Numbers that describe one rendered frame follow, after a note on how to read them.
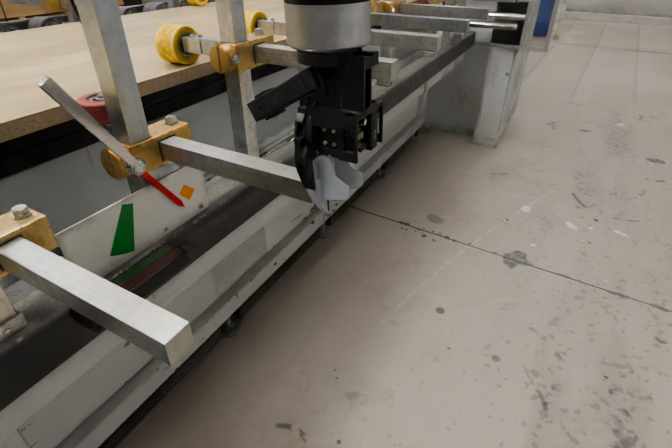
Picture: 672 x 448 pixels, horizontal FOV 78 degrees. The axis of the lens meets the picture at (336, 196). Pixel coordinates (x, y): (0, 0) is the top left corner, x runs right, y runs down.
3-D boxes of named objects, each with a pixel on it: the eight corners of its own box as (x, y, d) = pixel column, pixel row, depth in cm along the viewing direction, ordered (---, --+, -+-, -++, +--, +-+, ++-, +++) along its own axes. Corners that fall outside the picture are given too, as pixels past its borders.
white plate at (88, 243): (210, 206, 79) (201, 158, 74) (80, 293, 59) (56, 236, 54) (208, 206, 79) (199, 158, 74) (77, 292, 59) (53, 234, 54)
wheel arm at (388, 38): (440, 49, 90) (443, 31, 88) (435, 53, 87) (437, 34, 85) (255, 30, 111) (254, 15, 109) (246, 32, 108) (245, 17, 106)
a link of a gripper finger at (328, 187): (346, 231, 52) (344, 164, 48) (306, 220, 55) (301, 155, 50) (357, 219, 54) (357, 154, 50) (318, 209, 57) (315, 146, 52)
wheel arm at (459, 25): (468, 31, 109) (471, 16, 107) (465, 33, 106) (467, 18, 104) (305, 17, 129) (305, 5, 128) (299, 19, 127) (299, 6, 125)
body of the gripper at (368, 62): (355, 170, 46) (354, 58, 40) (291, 156, 50) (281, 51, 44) (383, 146, 52) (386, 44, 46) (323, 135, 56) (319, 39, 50)
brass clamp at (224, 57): (278, 60, 85) (276, 34, 83) (234, 76, 75) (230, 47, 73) (253, 57, 88) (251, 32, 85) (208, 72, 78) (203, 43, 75)
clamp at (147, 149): (194, 150, 72) (189, 122, 69) (127, 184, 62) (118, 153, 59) (171, 144, 74) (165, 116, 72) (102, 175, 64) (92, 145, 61)
